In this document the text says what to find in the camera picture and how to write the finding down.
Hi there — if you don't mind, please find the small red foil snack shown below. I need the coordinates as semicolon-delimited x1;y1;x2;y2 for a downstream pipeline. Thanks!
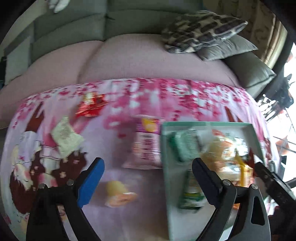
75;92;108;118

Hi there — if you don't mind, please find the grey green sofa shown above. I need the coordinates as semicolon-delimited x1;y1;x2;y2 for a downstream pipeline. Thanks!
2;1;275;97

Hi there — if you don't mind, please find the pale green speckled snack pack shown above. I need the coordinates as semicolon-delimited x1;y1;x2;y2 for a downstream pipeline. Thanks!
168;129;200;163

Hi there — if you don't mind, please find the teal rimmed white tray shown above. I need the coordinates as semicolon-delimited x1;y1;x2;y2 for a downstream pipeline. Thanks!
161;121;263;240

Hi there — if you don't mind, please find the pink cartoon print cloth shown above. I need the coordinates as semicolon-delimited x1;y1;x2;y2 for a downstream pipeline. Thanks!
1;78;279;240

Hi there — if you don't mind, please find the small jelly cup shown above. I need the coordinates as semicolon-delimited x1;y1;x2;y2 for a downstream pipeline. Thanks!
105;181;137;208

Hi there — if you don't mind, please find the pink swiss roll pack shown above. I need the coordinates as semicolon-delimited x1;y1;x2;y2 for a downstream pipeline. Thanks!
122;114;164;170

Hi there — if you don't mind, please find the grey pillow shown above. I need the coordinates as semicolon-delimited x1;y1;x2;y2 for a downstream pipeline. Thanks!
197;35;258;61

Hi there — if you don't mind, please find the pale cream sachet pack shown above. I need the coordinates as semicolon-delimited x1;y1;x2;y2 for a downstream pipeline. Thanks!
51;116;84;159

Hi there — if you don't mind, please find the grey white plush toy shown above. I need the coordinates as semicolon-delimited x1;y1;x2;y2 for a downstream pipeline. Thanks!
47;0;70;14

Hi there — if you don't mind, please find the pink sofa seat cover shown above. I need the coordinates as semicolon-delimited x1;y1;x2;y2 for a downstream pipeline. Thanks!
1;34;239;128

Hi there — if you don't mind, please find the light grey side cushion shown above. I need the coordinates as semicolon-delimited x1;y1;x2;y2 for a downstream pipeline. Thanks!
4;37;31;85

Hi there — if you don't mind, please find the yellow soft bread pack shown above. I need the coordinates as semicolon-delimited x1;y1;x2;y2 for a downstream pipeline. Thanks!
218;150;253;187

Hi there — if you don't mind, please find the black white patterned pillow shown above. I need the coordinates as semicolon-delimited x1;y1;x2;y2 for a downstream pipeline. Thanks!
162;10;248;53

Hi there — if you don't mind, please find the black folding rack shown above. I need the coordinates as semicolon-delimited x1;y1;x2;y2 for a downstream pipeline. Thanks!
257;74;294;121

